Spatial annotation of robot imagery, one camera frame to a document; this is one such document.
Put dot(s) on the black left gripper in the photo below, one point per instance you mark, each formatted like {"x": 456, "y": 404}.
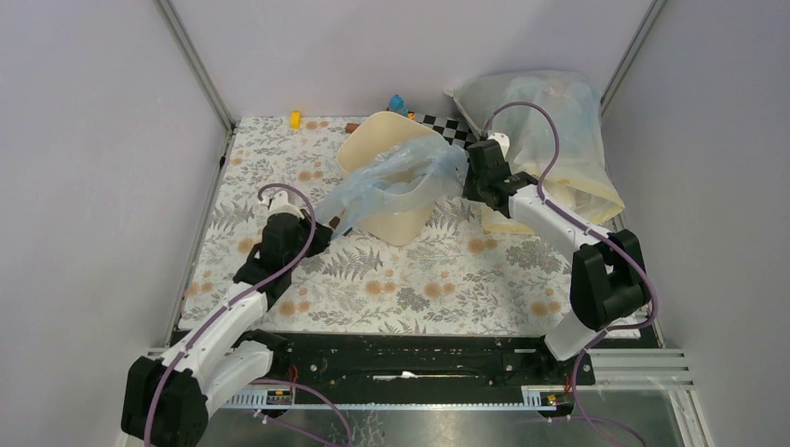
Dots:
{"x": 321, "y": 240}

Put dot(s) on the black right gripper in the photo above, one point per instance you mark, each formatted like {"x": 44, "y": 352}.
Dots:
{"x": 469, "y": 191}

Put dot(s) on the blue plastic trash bag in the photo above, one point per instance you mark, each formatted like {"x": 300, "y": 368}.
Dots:
{"x": 440, "y": 168}

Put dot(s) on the beige plastic trash bin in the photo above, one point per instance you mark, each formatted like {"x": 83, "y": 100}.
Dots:
{"x": 377, "y": 134}

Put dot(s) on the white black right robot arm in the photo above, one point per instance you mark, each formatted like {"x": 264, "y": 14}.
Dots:
{"x": 608, "y": 278}

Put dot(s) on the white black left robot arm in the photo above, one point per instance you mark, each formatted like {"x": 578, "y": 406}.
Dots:
{"x": 170, "y": 400}

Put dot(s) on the black white checkerboard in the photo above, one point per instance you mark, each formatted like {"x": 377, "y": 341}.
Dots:
{"x": 455, "y": 131}

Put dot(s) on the large translucent yellow bag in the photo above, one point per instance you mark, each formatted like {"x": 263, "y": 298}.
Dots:
{"x": 552, "y": 118}

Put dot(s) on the blue toy figure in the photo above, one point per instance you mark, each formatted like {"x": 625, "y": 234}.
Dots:
{"x": 396, "y": 104}

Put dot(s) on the yellow toy block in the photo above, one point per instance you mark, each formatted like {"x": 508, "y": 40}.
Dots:
{"x": 295, "y": 120}

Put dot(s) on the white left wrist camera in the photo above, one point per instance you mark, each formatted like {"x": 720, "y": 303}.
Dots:
{"x": 279, "y": 203}

